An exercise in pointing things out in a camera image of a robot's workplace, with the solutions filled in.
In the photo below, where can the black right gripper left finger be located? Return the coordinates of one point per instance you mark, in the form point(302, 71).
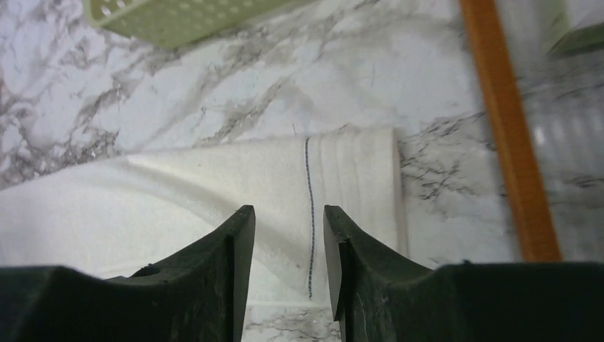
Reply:
point(197, 294)

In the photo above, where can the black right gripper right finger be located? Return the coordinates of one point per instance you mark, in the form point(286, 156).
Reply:
point(377, 294)

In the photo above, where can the small white green box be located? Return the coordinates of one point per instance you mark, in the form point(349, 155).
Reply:
point(571, 26)

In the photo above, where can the white towel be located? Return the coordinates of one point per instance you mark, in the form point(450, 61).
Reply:
point(113, 217)

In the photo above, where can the green plastic basket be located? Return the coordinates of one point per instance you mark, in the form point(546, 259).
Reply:
point(172, 24)

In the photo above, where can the wooden rack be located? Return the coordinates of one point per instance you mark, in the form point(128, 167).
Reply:
point(522, 178)

